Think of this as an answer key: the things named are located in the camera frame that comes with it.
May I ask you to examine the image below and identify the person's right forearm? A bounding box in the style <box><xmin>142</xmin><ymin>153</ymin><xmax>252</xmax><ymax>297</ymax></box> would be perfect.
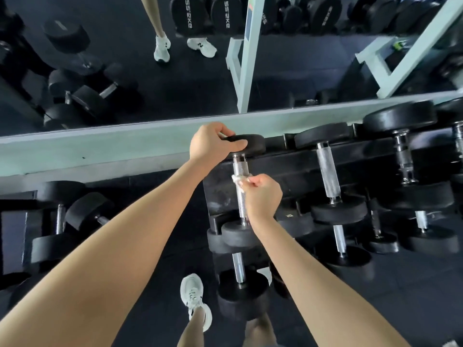
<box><xmin>249</xmin><ymin>216</ymin><xmax>411</xmax><ymax>347</ymax></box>

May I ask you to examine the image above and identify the black dumbbell rack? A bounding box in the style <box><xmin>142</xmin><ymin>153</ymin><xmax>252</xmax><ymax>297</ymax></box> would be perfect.
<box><xmin>202</xmin><ymin>115</ymin><xmax>463</xmax><ymax>271</ymax></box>

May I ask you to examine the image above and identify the person's left forearm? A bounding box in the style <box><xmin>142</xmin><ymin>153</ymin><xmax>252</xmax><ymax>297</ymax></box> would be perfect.
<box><xmin>0</xmin><ymin>159</ymin><xmax>205</xmax><ymax>347</ymax></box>

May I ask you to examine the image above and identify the person's left white sneaker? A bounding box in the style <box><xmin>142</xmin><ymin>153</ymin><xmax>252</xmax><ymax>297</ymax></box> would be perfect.
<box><xmin>180</xmin><ymin>273</ymin><xmax>213</xmax><ymax>333</ymax></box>

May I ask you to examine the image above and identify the large black dumbbell stepped handle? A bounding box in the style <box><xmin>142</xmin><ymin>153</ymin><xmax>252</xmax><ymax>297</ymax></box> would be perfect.
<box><xmin>363</xmin><ymin>101</ymin><xmax>455</xmax><ymax>211</ymax></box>
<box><xmin>436</xmin><ymin>97</ymin><xmax>463</xmax><ymax>214</ymax></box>

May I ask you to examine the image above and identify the white wet wipe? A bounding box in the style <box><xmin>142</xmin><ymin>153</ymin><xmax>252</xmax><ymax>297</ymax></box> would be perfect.
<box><xmin>231</xmin><ymin>174</ymin><xmax>254</xmax><ymax>189</ymax></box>

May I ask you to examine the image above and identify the person's left hand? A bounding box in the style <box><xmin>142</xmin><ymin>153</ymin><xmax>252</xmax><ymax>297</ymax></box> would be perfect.
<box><xmin>190</xmin><ymin>121</ymin><xmax>248</xmax><ymax>170</ymax></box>

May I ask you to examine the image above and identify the person's right hand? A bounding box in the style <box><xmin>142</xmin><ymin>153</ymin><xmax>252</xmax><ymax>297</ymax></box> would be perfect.
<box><xmin>242</xmin><ymin>173</ymin><xmax>284</xmax><ymax>228</ymax></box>

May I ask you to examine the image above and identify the person's right leg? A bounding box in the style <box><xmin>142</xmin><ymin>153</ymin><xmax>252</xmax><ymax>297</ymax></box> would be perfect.
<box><xmin>244</xmin><ymin>312</ymin><xmax>277</xmax><ymax>347</ymax></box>

